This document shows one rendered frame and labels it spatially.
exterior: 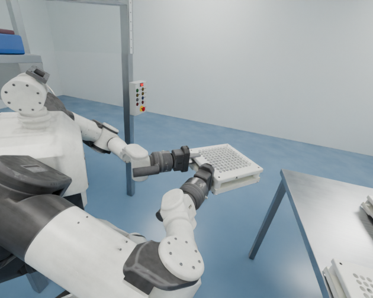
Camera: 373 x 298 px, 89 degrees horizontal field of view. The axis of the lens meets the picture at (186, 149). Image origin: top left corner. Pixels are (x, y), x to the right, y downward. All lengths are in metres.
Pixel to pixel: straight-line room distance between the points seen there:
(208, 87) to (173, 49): 1.04
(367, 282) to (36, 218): 0.82
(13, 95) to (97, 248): 0.34
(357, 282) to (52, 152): 0.87
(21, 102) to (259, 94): 3.96
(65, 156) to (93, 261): 0.24
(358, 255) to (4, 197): 1.04
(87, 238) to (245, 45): 3.99
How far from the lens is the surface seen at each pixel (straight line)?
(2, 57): 1.12
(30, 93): 0.50
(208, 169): 0.67
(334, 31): 4.37
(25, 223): 0.34
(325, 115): 4.57
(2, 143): 0.51
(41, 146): 0.48
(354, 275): 0.84
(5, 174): 0.35
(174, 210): 0.49
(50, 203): 0.35
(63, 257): 0.32
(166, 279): 0.30
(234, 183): 0.80
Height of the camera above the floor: 1.44
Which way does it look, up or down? 28 degrees down
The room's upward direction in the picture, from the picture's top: 8 degrees clockwise
